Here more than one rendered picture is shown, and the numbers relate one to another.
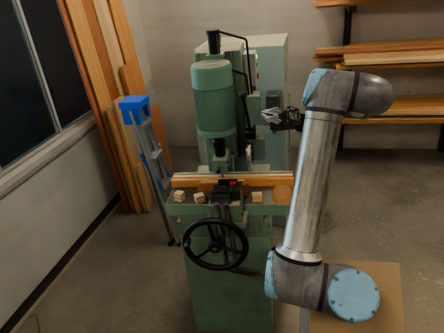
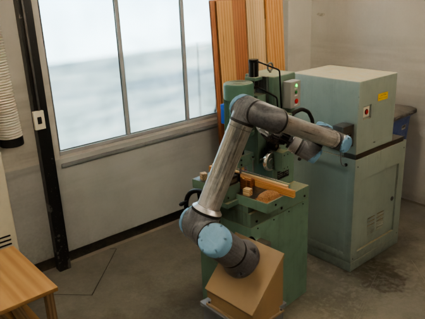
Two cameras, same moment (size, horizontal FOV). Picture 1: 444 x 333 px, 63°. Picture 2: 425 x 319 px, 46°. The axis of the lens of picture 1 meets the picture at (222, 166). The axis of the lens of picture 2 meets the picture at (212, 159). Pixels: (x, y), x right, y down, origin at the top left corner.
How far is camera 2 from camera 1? 177 cm
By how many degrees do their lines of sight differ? 33
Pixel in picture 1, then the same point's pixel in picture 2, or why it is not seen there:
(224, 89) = not seen: hidden behind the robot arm
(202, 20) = (365, 45)
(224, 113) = not seen: hidden behind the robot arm
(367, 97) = (253, 116)
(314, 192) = (215, 169)
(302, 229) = (205, 191)
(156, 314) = (186, 281)
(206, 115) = (226, 119)
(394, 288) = (271, 268)
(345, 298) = (205, 238)
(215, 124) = not seen: hidden behind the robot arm
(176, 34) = (339, 56)
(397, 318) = (262, 288)
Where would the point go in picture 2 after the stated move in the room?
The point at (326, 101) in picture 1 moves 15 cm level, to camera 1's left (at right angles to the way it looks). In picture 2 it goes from (235, 114) to (208, 111)
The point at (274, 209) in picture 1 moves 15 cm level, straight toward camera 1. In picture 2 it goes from (255, 204) to (237, 213)
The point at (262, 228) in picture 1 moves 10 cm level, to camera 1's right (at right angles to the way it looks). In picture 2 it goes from (247, 218) to (262, 222)
